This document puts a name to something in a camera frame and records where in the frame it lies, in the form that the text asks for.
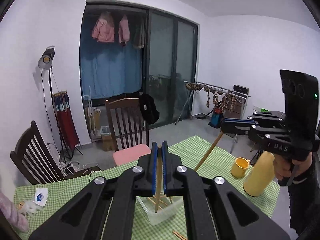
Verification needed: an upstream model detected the chopstick in container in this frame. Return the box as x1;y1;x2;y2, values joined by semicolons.
147;196;169;208

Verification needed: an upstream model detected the dark wooden chair back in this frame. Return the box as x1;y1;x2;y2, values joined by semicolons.
105;98;150;151

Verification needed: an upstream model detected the white tissue packet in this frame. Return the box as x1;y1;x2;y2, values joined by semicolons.
33;188;49;207

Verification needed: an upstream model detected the pink seat cushion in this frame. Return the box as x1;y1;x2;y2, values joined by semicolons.
113;144;151;166

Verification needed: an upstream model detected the pink hanging garment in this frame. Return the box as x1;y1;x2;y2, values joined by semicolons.
118;15;130;47

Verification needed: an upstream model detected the studio lamp on stand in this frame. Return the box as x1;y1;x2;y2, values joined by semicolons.
37;46;81;160

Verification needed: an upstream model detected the yellow mug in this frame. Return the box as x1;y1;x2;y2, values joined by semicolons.
231;157;250;179

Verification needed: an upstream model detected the pink hanging jacket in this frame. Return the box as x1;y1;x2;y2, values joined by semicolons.
92;12;114;43

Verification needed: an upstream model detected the dark wooden chair left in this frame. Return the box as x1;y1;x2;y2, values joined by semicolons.
10;121;100;185

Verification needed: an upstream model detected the yellow thermos bottle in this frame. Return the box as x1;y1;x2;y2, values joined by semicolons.
243;151;275;197

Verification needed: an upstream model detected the pink white ribbed vase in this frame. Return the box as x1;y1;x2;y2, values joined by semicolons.
0;192;29;232

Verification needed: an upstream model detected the clear plastic container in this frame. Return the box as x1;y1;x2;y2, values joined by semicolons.
136;196;183;226

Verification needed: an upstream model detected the blue curtain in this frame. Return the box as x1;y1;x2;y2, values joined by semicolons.
80;29;146;100

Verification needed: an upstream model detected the metal drying rack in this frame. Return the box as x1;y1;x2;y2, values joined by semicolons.
175;80;251;153

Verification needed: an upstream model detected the wooden chopstick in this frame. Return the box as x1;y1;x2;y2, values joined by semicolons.
155;146;163;213
172;230;187;240
194;131;224;171

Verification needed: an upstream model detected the right hand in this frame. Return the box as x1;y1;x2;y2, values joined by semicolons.
273;152;313;180

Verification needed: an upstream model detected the beige plush toy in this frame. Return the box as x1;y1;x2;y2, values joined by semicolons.
18;200;42;217

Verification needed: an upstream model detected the black bag on chair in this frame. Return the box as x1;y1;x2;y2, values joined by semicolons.
138;93;159;125

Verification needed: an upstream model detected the dark wooden chair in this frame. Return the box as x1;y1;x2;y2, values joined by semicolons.
10;121;100;185
105;98;150;151

